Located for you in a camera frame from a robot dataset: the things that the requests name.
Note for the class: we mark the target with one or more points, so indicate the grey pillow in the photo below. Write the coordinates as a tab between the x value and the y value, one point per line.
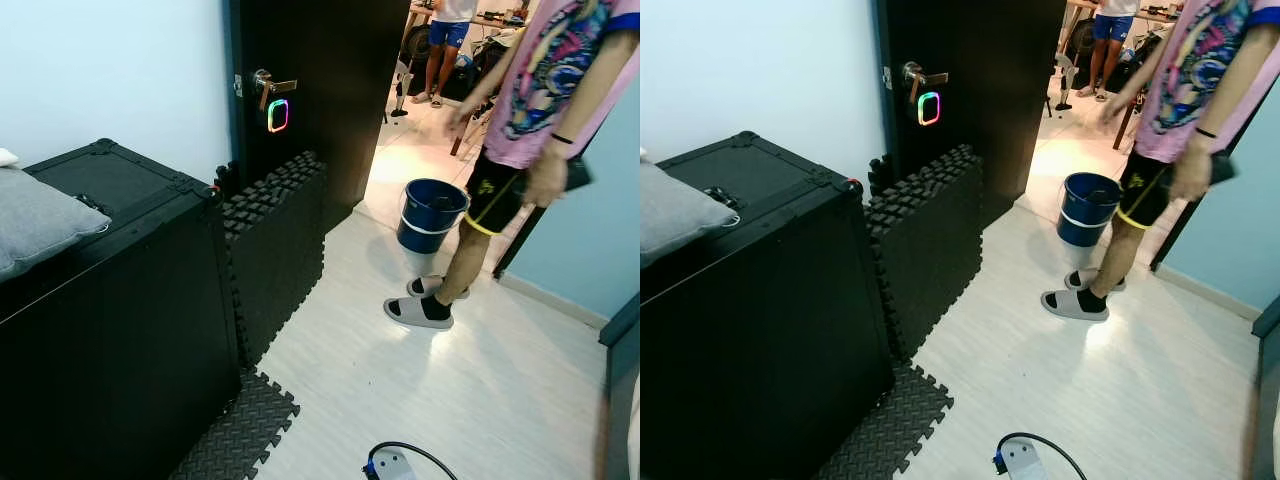
680	210
40	220

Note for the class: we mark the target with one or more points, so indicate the black phone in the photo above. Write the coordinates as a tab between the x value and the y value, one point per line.
578	175
1222	165

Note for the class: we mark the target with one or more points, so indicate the large black flight case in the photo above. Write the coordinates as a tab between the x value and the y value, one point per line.
120	330
760	350

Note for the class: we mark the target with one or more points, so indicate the person in pink shirt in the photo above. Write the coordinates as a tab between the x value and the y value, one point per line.
1200	70
560	70

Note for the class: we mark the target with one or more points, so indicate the blue plastic bucket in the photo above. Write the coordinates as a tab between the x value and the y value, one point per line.
425	225
1085	218

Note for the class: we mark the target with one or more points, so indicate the person in blue shorts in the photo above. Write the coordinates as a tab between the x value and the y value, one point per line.
448	35
1112	28

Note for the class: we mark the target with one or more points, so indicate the black foam mat panel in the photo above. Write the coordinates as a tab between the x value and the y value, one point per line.
280	250
930	240

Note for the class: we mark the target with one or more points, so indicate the black foam mat tile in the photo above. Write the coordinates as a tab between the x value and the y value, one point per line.
235	430
885	425

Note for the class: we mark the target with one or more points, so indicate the rainbow lit door lock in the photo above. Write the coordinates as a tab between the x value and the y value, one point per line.
278	115
929	108

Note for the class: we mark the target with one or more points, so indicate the black door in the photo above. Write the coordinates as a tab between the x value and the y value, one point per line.
990	90
330	100

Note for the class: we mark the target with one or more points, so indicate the white pillow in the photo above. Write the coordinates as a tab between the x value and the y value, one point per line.
6	157

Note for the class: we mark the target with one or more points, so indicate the dark blue bed frame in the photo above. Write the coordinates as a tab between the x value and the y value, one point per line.
620	380
1268	400

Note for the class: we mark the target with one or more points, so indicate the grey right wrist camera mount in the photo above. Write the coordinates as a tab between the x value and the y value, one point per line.
1020	462
392	468

